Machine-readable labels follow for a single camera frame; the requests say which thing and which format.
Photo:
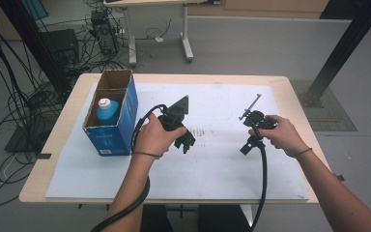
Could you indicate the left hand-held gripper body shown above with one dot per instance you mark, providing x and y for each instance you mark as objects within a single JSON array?
[{"x": 174, "y": 116}]

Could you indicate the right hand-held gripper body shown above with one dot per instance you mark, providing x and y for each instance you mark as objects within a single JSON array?
[{"x": 257, "y": 120}]

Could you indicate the blue cardboard box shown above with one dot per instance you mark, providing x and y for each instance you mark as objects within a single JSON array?
[{"x": 128, "y": 106}]

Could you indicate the blue bottle with white cap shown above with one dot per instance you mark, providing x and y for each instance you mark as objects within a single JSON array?
[{"x": 108, "y": 112}]

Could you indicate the person's right hand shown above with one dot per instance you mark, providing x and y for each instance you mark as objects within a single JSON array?
[{"x": 283, "y": 135}]

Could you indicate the person's left hand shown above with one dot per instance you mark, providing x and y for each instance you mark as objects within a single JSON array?
[{"x": 154, "y": 138}]

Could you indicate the thin black left wrist band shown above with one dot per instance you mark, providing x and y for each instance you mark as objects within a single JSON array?
[{"x": 148, "y": 154}]

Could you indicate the thin black wrist band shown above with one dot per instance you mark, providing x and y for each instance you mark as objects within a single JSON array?
[
  {"x": 299, "y": 152},
  {"x": 148, "y": 154}
]

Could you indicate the white paper sheet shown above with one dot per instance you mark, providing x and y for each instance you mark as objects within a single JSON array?
[{"x": 212, "y": 174}]

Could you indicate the thin black right wrist band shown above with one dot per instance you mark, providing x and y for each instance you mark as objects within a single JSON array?
[{"x": 299, "y": 152}]

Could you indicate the dark grey floor mat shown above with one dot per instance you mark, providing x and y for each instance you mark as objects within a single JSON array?
[{"x": 331, "y": 119}]

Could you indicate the person's black pants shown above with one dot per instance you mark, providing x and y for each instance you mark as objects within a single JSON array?
[{"x": 212, "y": 220}]

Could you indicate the white desk with metal legs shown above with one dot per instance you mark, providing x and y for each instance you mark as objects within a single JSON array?
[{"x": 186, "y": 35}]

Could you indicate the black tape piece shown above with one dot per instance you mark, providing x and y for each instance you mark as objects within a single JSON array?
[
  {"x": 340, "y": 177},
  {"x": 43, "y": 156}
]

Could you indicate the black computer tower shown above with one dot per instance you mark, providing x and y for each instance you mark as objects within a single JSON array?
[{"x": 104, "y": 32}]

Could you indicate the black square box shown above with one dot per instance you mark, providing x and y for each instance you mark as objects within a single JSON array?
[{"x": 61, "y": 45}]

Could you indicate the black metal frame post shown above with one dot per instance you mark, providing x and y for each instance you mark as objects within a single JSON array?
[{"x": 344, "y": 48}]

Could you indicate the black flat base plate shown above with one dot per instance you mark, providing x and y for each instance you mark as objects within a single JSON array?
[{"x": 22, "y": 141}]

